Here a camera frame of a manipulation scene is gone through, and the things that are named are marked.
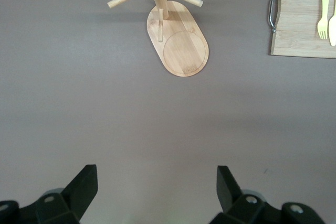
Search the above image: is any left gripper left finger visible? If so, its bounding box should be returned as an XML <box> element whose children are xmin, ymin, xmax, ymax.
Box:
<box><xmin>0</xmin><ymin>165</ymin><xmax>98</xmax><ymax>224</ymax></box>

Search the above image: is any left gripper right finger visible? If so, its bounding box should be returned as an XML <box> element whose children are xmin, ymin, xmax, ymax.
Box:
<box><xmin>208</xmin><ymin>166</ymin><xmax>326</xmax><ymax>224</ymax></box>

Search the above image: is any wooden mug rack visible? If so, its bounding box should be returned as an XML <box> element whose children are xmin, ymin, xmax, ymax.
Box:
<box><xmin>107</xmin><ymin>0</ymin><xmax>210</xmax><ymax>78</ymax></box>

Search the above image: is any bamboo cutting board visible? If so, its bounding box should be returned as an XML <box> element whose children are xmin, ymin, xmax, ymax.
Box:
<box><xmin>268</xmin><ymin>0</ymin><xmax>336</xmax><ymax>59</ymax></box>

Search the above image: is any yellow plastic knife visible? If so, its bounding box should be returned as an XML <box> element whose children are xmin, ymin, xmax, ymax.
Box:
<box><xmin>328</xmin><ymin>0</ymin><xmax>336</xmax><ymax>47</ymax></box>

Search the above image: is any yellow plastic fork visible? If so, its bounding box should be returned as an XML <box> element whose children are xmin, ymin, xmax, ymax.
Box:
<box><xmin>317</xmin><ymin>0</ymin><xmax>332</xmax><ymax>40</ymax></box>

